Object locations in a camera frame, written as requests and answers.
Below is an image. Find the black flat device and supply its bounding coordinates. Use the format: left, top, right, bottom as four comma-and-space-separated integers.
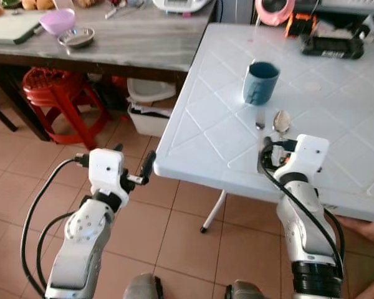
301, 34, 365, 60

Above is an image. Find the grey right robot foot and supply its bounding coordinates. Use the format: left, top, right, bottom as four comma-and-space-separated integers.
226, 280, 267, 299

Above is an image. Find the white plastic bin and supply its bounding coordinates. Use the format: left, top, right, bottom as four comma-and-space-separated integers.
126, 78, 176, 138

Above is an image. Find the red plastic stool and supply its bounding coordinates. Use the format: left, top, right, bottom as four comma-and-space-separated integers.
22, 67, 110, 150

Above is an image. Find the blue ceramic mug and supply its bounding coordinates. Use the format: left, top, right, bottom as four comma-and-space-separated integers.
242, 60, 281, 106

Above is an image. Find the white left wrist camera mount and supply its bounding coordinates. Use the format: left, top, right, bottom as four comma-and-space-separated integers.
87, 148, 129, 195

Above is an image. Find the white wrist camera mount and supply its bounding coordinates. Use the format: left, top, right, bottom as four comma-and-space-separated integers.
276, 134, 330, 183
87, 148, 129, 195

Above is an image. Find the clear food container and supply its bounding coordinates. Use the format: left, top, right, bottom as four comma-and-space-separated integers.
20, 0, 58, 11

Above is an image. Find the pink plastic bowl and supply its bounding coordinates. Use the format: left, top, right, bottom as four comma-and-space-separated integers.
39, 8, 76, 36

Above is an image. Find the grey top wooden table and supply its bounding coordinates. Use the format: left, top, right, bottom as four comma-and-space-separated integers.
0, 0, 216, 143

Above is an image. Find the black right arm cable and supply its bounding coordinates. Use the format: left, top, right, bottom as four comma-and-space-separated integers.
260, 146, 347, 278

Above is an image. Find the orange and black device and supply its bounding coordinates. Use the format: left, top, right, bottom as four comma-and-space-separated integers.
285, 12, 317, 38

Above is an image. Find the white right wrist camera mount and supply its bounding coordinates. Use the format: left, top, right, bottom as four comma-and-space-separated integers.
276, 134, 330, 183

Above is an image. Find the grey robot foot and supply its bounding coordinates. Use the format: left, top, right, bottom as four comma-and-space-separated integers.
123, 273, 165, 299
226, 280, 267, 299

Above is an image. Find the silver metal fork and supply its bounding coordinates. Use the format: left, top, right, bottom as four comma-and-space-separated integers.
256, 106, 266, 130

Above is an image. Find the round metal plate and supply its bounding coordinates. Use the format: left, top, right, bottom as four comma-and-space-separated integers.
57, 27, 95, 49

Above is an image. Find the white cutting board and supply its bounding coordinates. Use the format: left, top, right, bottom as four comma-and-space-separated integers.
0, 11, 47, 45

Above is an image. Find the grey left robot foot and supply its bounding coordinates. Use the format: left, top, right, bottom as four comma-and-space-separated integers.
123, 273, 165, 299

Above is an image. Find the white plastic folding table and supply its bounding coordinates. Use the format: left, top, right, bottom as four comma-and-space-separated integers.
155, 24, 374, 234

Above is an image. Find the short black left arm cable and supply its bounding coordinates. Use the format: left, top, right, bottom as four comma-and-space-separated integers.
36, 212, 75, 290

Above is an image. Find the small metal kitchen tool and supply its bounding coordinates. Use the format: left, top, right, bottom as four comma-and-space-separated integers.
105, 0, 144, 19

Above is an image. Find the pink round appliance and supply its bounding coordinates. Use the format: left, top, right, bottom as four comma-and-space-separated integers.
255, 0, 295, 27

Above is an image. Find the white kitchen appliance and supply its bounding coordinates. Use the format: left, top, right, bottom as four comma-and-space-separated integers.
151, 0, 213, 14

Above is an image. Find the long black left arm cable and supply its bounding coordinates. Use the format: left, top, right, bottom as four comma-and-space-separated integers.
21, 156, 91, 298

